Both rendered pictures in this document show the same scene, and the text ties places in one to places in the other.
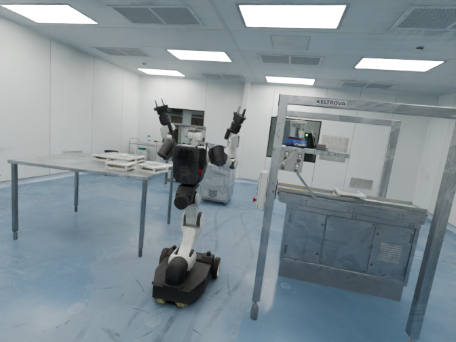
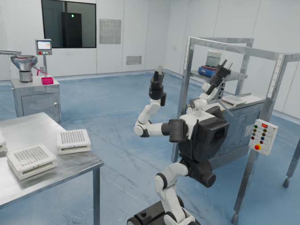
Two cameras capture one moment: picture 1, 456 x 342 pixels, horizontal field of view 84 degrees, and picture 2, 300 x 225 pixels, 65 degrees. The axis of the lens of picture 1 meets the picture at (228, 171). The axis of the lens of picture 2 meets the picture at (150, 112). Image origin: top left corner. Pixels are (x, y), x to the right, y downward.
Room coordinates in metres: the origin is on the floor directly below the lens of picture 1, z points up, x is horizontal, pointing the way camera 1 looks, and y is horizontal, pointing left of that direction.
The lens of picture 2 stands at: (1.34, 1.70, 1.92)
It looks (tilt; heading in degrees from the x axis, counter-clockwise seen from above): 23 degrees down; 311
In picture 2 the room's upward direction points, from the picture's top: 5 degrees clockwise
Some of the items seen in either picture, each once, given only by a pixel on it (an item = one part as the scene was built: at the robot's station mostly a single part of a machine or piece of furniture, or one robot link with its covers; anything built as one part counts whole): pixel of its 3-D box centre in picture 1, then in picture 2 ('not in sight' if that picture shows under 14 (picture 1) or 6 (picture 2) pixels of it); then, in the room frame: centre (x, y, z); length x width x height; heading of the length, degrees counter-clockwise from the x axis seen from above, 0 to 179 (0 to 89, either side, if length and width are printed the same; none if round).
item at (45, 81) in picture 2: not in sight; (47, 81); (4.92, 0.09, 0.80); 0.16 x 0.12 x 0.09; 77
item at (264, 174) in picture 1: (262, 188); (262, 137); (1.79, -0.26, 1.05); 0.17 x 0.06 x 0.26; 169
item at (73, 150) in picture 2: (153, 169); (72, 143); (2.87, 0.85, 0.90); 0.24 x 0.24 x 0.02; 66
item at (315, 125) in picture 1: (292, 139); (71, 25); (7.33, -1.74, 1.43); 1.38 x 0.01 x 1.16; 77
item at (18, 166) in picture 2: (121, 163); (31, 156); (2.81, 1.19, 0.95); 0.25 x 0.24 x 0.02; 177
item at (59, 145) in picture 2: (153, 165); (72, 138); (2.87, 0.85, 0.95); 0.25 x 0.24 x 0.02; 156
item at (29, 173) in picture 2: (121, 167); (32, 162); (2.81, 1.19, 0.90); 0.24 x 0.24 x 0.02; 87
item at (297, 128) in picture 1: (297, 128); not in sight; (2.55, -0.63, 1.53); 0.15 x 0.15 x 0.19
